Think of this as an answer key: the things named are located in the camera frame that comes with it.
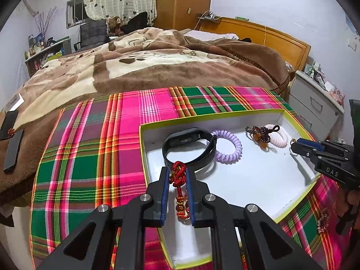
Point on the dried branches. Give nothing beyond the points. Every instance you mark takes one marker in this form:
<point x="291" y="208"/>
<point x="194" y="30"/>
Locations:
<point x="45" y="25"/>

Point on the dark office chair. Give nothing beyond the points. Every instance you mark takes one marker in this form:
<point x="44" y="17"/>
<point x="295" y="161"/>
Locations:
<point x="91" y="35"/>

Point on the window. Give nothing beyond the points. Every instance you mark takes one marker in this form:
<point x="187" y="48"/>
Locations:
<point x="73" y="14"/>

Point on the dark red beaded charm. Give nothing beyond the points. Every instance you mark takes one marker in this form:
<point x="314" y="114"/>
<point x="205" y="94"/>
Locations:
<point x="257" y="135"/>

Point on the brown plush blanket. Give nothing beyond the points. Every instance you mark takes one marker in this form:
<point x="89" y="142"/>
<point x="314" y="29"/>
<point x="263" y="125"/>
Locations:
<point x="140" y="67"/>

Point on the yellow cardboard box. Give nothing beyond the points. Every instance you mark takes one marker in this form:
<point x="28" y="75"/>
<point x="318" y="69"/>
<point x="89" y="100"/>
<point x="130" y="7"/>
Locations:
<point x="239" y="180"/>

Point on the plaid cloth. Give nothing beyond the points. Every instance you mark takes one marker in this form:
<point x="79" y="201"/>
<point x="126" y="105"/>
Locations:
<point x="98" y="157"/>

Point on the black phone with charm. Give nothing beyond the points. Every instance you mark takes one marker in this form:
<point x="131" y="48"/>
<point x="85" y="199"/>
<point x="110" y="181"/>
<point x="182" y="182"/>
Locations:
<point x="8" y="123"/>

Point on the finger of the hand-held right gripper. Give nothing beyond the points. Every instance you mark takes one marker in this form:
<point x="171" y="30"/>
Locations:
<point x="302" y="150"/>
<point x="309" y="144"/>

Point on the black bag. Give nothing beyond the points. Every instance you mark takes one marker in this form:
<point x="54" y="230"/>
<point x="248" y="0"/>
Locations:
<point x="135" y="22"/>

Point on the grey nightstand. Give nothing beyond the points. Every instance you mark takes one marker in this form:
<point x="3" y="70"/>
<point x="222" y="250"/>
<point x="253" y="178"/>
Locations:
<point x="315" y="104"/>

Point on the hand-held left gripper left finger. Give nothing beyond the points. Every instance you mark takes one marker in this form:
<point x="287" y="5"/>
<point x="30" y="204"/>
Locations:
<point x="164" y="194"/>

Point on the cluttered shelf desk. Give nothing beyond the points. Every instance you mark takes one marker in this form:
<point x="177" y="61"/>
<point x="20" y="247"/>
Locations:
<point x="42" y="56"/>

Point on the red knot charm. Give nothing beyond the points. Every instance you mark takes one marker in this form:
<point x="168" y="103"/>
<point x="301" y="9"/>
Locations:
<point x="178" y="174"/>

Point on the wooden wardrobe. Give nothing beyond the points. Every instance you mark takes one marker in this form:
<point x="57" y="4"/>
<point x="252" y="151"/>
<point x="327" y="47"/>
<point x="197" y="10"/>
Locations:
<point x="182" y="2"/>

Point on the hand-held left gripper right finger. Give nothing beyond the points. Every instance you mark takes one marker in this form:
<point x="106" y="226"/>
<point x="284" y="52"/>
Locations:
<point x="190" y="194"/>

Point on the person's right hand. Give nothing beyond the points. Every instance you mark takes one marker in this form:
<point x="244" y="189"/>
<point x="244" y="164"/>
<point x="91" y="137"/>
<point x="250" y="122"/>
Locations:
<point x="354" y="198"/>

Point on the black smart band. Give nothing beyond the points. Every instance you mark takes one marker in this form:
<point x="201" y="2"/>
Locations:
<point x="182" y="139"/>

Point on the wooden bed headboard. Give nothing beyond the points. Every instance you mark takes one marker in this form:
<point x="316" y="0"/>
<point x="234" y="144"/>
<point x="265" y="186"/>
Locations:
<point x="267" y="39"/>

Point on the white pillow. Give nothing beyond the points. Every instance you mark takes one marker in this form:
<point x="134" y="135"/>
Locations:
<point x="208" y="35"/>

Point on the small wall shelf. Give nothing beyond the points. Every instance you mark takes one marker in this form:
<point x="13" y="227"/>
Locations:
<point x="209" y="17"/>

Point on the brown teddy bear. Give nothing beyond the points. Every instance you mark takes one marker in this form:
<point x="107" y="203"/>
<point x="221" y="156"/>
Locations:
<point x="114" y="26"/>

